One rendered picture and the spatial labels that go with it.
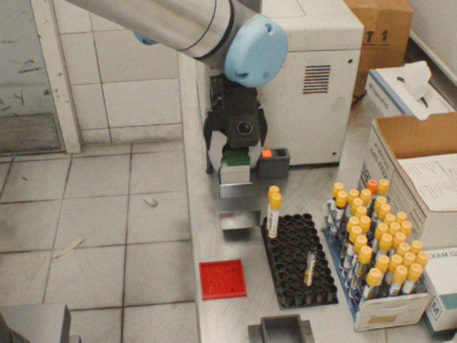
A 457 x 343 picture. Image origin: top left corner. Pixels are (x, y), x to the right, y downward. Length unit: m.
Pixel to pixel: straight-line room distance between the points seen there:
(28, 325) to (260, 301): 0.34
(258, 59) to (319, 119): 0.44
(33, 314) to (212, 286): 0.26
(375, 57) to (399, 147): 0.43
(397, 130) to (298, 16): 0.28
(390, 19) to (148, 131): 1.53
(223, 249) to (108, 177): 1.57
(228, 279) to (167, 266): 1.16
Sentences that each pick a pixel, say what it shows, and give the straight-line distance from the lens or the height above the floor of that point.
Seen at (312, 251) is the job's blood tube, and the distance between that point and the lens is 0.69.
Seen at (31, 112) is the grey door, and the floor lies 0.26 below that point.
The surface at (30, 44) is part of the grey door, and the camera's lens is 2.26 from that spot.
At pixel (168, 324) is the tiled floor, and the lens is 1.78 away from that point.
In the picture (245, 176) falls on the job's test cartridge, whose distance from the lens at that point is 0.83.
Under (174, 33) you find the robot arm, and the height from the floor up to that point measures 1.31.
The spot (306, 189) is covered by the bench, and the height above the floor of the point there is 0.87.
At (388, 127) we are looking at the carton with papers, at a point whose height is 1.00.
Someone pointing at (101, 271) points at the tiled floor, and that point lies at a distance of 1.96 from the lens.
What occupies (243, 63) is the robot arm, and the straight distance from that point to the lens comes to 0.49.
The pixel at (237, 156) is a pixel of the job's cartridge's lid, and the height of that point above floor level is 0.98.
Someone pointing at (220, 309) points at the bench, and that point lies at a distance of 0.75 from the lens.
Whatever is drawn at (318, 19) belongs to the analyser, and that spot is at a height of 1.17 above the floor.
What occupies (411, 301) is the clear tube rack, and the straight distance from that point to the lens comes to 0.73.
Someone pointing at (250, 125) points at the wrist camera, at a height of 1.10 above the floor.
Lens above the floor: 1.50
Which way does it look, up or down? 40 degrees down
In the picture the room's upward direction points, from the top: straight up
